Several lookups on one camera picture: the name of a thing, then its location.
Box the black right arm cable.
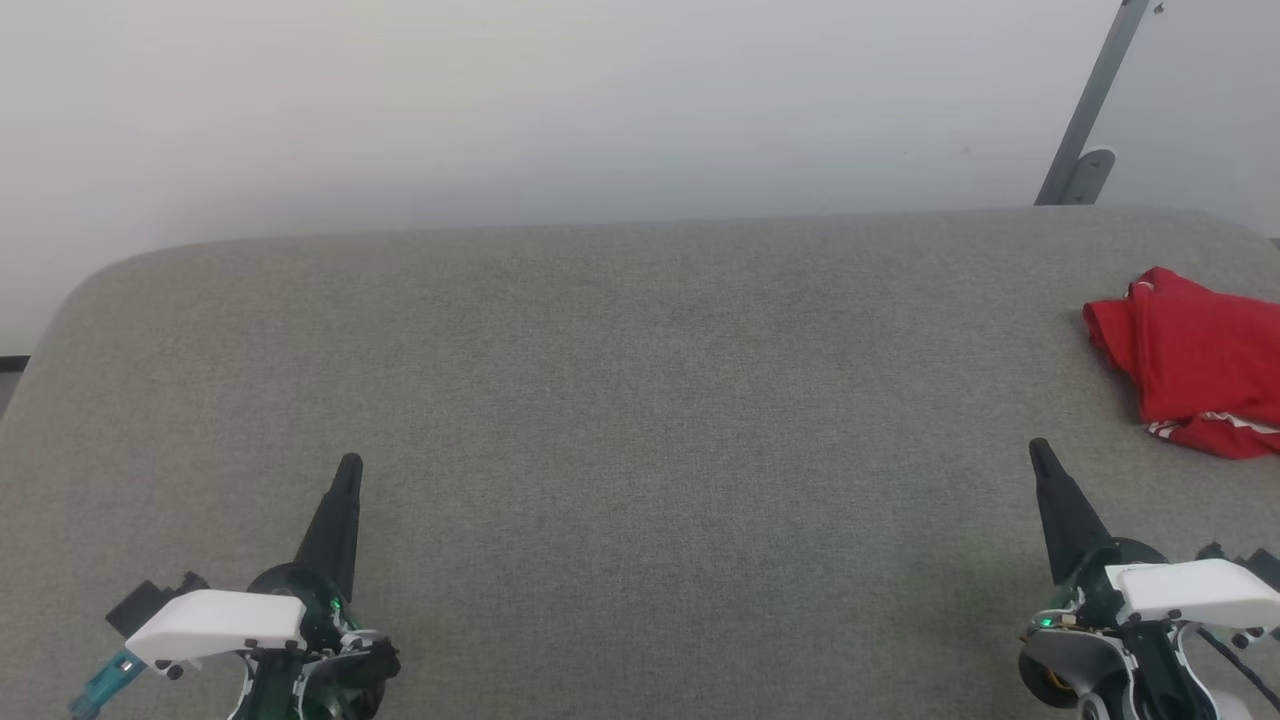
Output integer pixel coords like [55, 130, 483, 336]
[1195, 625, 1280, 703]

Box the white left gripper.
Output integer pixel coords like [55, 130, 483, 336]
[124, 453, 402, 668]

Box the red white basketball jersey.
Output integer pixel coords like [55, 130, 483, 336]
[1083, 266, 1280, 462]

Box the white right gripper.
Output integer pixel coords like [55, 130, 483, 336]
[1027, 437, 1280, 628]

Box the grey metal pole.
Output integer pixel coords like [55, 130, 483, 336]
[1035, 0, 1153, 207]

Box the teal left cable connector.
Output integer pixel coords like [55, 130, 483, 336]
[68, 648, 147, 720]

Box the grey metal pole bracket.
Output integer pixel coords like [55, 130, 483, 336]
[1060, 147, 1117, 207]

